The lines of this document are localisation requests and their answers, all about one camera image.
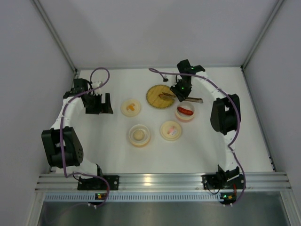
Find metal tongs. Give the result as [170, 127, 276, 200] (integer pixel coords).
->
[159, 92, 203, 104]

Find red sausage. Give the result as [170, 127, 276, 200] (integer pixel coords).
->
[177, 107, 194, 115]

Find cream lid orange handle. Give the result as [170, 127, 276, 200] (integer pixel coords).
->
[120, 99, 142, 117]

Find white rice ball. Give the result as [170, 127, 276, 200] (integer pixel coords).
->
[133, 129, 145, 141]

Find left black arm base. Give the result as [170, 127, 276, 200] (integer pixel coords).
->
[77, 175, 119, 191]

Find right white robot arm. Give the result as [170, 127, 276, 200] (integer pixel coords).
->
[170, 59, 244, 183]

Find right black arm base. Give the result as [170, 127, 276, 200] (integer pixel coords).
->
[201, 174, 244, 190]

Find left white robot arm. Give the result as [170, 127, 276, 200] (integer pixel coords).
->
[41, 79, 113, 177]

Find right pink lunch container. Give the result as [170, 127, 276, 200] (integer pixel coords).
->
[175, 102, 196, 122]

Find left orange lunch container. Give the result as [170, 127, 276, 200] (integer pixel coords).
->
[128, 124, 151, 147]

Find round bamboo plate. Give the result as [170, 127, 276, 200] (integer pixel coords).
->
[146, 84, 175, 109]

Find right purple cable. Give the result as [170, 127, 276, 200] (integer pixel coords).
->
[148, 67, 246, 207]

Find cream lid pink handle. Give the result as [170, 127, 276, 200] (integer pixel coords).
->
[160, 121, 182, 141]

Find perforated cable duct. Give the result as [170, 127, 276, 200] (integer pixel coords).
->
[44, 192, 222, 202]

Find right aluminium frame post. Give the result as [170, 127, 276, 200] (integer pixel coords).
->
[240, 0, 286, 72]

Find aluminium frame post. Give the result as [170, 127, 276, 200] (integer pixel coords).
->
[240, 0, 286, 72]
[30, 0, 78, 76]

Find left aluminium frame post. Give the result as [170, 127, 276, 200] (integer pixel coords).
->
[30, 0, 78, 76]

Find aluminium front rail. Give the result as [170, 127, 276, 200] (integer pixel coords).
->
[35, 172, 292, 192]

